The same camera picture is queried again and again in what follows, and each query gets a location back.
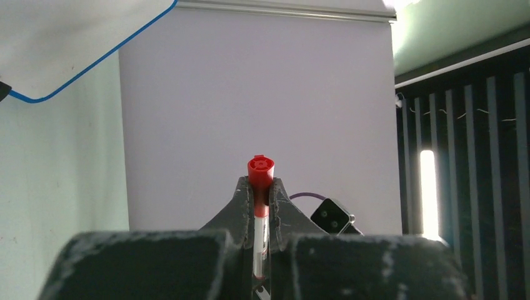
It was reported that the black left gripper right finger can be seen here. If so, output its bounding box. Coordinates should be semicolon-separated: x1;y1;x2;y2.
269;178;470;299

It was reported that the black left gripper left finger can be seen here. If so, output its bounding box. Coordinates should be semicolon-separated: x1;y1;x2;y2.
39;177;254;299

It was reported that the red whiteboard marker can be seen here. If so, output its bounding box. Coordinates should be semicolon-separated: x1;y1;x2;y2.
247;154;274;279

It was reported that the black left whiteboard stand foot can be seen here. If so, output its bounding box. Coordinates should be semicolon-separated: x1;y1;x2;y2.
0;81;12;102

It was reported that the white blue-framed whiteboard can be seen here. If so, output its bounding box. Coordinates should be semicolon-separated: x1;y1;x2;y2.
1;0;177;103

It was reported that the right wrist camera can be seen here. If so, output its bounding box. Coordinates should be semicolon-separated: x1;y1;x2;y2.
310;198;355;235

